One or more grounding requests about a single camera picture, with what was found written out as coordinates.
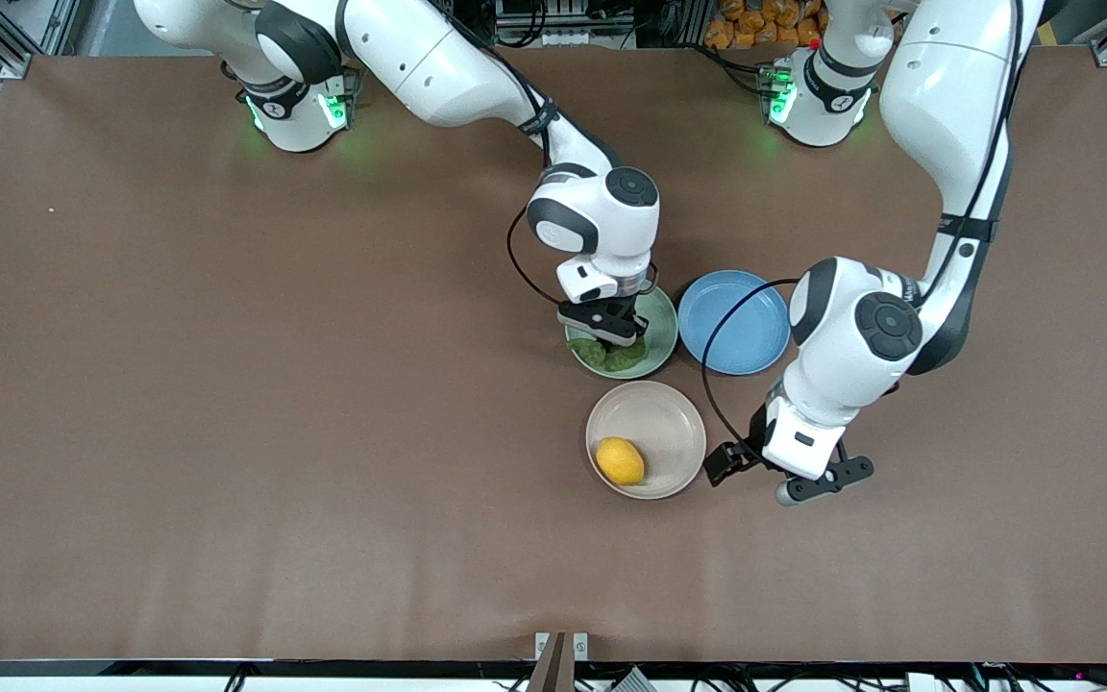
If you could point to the green lettuce leaf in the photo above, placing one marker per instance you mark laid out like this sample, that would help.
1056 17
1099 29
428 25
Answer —
623 360

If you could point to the yellow lemon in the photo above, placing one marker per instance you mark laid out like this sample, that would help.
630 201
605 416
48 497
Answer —
620 461

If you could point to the light green plate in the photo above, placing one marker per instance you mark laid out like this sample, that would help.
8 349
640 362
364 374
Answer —
661 332

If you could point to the beige plate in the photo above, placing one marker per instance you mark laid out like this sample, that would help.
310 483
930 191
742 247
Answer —
659 423

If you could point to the blue plate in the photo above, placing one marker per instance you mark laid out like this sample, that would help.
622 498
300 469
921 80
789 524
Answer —
755 336

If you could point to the white adapter block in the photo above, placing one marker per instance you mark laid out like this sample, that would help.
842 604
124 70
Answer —
630 680

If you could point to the paper table cover sheet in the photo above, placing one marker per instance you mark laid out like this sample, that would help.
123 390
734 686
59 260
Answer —
323 384

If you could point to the bag of orange items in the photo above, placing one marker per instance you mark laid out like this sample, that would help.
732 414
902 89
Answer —
755 24

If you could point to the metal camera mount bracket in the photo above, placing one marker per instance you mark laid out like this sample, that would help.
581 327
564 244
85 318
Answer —
561 663

